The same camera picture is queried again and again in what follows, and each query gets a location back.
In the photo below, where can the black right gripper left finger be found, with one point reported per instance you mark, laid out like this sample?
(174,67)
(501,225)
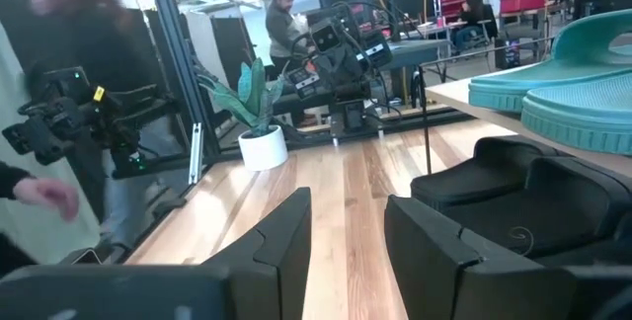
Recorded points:
(271,270)

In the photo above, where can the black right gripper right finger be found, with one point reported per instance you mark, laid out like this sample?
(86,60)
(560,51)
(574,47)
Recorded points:
(444,280)

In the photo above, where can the black slide sandal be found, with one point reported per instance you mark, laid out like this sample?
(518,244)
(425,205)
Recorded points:
(494,231)
(454,186)

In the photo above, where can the person's forearm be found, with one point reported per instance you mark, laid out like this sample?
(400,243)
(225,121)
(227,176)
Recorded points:
(12,179)

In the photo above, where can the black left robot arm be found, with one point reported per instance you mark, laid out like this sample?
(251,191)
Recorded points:
(375,48)

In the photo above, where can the person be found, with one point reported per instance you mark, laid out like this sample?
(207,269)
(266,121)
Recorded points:
(474,19)
(84,28)
(284,28)

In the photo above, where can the green plant in white pot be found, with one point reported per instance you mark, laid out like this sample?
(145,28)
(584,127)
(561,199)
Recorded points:
(261,149)

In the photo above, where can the red storage bin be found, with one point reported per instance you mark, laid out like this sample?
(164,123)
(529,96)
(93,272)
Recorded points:
(523,3)
(459,1)

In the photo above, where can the person's hand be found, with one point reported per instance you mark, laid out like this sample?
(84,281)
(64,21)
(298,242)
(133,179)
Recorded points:
(49,199)

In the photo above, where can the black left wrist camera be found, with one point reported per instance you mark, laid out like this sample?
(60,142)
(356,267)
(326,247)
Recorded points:
(326,38)

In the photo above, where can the wooden shelf with black frame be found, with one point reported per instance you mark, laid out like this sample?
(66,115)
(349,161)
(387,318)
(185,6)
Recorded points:
(454,94)

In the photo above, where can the silver metal bracket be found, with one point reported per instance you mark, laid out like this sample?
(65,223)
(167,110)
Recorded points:
(196,154)

